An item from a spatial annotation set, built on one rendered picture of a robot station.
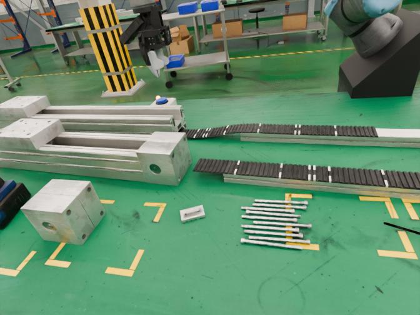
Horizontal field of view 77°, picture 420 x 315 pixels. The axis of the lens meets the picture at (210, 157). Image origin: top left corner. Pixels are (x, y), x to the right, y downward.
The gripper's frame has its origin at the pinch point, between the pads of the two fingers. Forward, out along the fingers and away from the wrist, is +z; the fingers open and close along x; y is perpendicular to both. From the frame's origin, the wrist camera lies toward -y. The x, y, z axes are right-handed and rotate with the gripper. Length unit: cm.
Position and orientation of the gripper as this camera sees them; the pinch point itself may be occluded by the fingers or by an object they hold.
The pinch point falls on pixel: (155, 73)
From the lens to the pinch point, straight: 96.8
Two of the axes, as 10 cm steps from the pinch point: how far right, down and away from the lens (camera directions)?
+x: 2.9, -5.7, 7.6
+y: 9.4, 0.5, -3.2
